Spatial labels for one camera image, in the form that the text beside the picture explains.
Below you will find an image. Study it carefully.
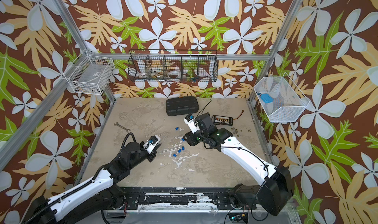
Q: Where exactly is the black plastic case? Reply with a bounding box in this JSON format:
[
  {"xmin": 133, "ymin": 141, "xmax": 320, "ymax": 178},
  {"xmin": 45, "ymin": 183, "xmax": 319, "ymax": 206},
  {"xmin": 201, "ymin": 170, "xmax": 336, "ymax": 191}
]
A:
[{"xmin": 165, "ymin": 96, "xmax": 199, "ymax": 116}]

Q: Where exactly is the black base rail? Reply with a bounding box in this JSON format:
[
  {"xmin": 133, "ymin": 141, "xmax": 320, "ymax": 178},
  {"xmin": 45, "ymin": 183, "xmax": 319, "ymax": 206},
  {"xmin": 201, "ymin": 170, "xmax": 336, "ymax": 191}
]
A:
[{"xmin": 120, "ymin": 184, "xmax": 258, "ymax": 210}]

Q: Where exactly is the blue object in basket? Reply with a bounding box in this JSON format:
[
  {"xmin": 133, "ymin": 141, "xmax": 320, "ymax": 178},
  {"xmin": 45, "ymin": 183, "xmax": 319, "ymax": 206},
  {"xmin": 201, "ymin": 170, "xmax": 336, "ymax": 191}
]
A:
[{"xmin": 260, "ymin": 94, "xmax": 274, "ymax": 103}]

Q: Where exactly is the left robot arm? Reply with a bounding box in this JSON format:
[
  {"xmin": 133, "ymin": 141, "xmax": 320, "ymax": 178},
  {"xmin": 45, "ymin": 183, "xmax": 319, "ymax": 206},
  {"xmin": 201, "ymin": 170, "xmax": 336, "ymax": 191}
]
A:
[{"xmin": 22, "ymin": 135, "xmax": 161, "ymax": 224}]

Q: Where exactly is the battery charging board with wires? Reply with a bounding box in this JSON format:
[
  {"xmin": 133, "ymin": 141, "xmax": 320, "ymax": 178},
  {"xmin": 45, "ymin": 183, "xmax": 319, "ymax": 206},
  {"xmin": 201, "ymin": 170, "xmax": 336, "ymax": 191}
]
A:
[{"xmin": 212, "ymin": 110, "xmax": 244, "ymax": 126}]

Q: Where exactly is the white wire basket left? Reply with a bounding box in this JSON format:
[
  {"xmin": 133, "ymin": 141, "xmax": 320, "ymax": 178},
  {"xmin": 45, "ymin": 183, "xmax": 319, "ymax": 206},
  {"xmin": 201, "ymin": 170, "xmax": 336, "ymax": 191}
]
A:
[{"xmin": 64, "ymin": 50, "xmax": 115, "ymax": 95}]

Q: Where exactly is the small steel wrench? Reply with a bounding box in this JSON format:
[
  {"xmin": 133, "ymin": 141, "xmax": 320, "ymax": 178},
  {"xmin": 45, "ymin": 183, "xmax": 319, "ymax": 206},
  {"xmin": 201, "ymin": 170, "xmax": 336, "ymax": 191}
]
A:
[{"xmin": 114, "ymin": 122, "xmax": 131, "ymax": 132}]

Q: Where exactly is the white mesh basket right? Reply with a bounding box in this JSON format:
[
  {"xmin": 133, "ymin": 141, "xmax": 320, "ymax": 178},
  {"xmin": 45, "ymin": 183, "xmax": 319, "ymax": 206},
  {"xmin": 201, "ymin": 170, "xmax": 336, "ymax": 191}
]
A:
[{"xmin": 254, "ymin": 76, "xmax": 310, "ymax": 124}]

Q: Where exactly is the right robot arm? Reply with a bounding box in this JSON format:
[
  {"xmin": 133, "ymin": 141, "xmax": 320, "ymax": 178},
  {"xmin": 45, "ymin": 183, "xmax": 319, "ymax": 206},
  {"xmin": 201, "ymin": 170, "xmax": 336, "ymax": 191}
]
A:
[{"xmin": 184, "ymin": 105, "xmax": 294, "ymax": 216}]

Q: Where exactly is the black wire basket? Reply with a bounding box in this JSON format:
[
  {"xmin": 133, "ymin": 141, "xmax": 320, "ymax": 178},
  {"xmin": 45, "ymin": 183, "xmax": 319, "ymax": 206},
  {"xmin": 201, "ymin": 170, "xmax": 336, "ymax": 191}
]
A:
[{"xmin": 126, "ymin": 49, "xmax": 219, "ymax": 82}]

